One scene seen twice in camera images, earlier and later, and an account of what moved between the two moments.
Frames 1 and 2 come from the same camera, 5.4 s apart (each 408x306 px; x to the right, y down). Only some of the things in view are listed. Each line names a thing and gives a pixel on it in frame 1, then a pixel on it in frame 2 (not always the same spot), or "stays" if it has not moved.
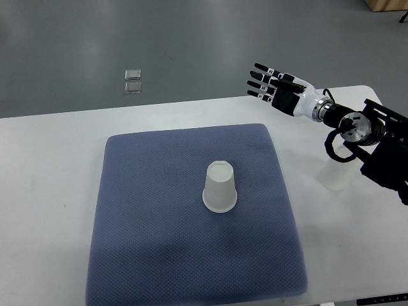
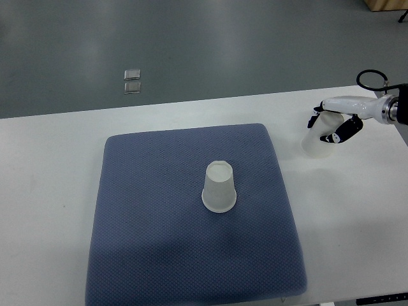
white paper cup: [219, 194] stays
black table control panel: [381, 299] stays
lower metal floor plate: [132, 87] stays
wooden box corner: [387, 5] stays
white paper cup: [336, 175] to [326, 123]
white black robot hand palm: [289, 102] to [384, 108]
